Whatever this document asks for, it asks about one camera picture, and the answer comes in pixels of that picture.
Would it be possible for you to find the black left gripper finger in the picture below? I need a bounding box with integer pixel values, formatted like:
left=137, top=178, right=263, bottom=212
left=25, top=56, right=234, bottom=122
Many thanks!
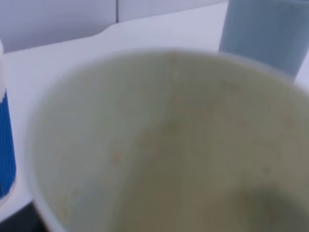
left=0, top=203, right=48, bottom=232

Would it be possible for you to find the pale green plastic cup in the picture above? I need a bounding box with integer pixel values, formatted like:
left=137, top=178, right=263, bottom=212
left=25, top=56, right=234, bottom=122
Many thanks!
left=26, top=49, right=309, bottom=232

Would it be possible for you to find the blue sleeved paper cup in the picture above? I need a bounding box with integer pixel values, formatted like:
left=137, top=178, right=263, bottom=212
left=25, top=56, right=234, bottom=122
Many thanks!
left=0, top=38, right=18, bottom=208

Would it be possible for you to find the teal plastic cup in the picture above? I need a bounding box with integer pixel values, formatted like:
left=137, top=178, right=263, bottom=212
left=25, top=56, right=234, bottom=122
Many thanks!
left=219, top=0, right=309, bottom=80

